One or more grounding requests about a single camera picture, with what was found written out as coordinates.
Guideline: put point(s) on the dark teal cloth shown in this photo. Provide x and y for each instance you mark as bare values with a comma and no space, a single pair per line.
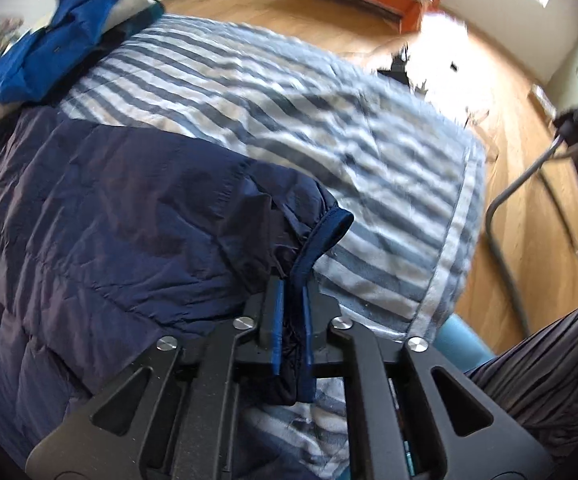
146,17

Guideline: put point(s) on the person's grey trouser leg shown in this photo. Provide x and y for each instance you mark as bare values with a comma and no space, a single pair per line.
554,375

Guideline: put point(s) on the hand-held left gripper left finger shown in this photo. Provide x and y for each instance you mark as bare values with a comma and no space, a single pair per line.
276,330

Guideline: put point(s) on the light blue bed frame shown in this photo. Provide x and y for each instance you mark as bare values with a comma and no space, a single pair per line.
456,342

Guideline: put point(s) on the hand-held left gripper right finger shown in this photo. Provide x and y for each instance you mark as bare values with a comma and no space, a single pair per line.
306,332

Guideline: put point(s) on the bright blue garment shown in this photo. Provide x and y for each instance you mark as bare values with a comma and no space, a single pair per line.
44,55

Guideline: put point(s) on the navy puffer jacket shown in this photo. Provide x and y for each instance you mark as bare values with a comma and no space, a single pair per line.
119,210

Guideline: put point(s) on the blue white striped blanket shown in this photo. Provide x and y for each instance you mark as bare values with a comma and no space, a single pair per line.
319,125

